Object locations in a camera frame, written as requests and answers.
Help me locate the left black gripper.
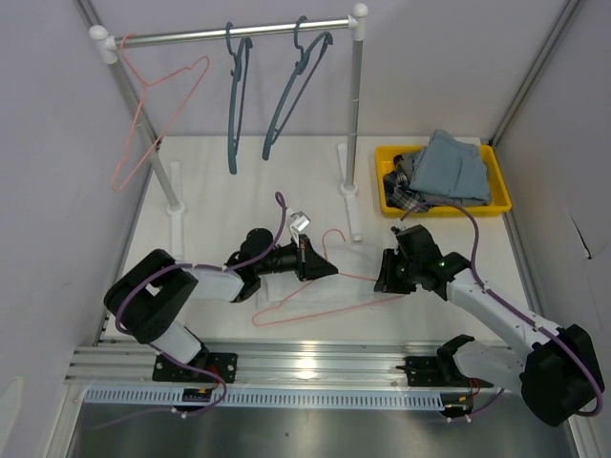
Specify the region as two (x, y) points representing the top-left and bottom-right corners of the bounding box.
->
(256, 235), (337, 282)

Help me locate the pink wire hanger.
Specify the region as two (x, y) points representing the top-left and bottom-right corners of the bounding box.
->
(251, 229), (405, 327)

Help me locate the white skirt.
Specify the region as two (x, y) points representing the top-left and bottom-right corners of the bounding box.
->
(256, 244), (382, 312)

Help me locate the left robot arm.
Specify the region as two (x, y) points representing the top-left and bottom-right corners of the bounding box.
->
(103, 228), (338, 382)

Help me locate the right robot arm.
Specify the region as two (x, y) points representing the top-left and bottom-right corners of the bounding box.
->
(374, 225), (605, 427)

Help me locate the teal hanger left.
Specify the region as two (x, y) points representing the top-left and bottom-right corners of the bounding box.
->
(225, 22), (253, 175)

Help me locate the teal hanger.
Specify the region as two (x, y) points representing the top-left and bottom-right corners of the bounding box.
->
(262, 15), (333, 160)
(225, 22), (253, 175)

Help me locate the teal hanger right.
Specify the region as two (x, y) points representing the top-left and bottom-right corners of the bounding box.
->
(262, 15), (333, 160)

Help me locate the pink hanger far left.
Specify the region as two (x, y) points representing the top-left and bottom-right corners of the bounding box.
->
(111, 34), (210, 192)

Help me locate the blue grey garment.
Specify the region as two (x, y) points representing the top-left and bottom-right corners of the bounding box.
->
(392, 130), (492, 207)

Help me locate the yellow plastic bin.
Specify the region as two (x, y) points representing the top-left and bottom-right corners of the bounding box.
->
(374, 145), (512, 219)

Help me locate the silver clothes rack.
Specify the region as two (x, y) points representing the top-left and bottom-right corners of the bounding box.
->
(88, 2), (369, 257)

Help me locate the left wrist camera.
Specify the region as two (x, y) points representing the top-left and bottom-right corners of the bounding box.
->
(287, 208), (310, 235)

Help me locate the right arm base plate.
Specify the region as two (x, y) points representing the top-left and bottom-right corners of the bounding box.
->
(395, 356), (493, 388)

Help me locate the aluminium rail base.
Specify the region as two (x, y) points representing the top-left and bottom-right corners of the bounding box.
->
(64, 336), (586, 395)

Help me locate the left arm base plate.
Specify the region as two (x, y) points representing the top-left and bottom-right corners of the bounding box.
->
(152, 351), (238, 384)

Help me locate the white slotted cable duct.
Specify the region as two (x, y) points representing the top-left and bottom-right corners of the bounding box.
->
(84, 385), (445, 411)

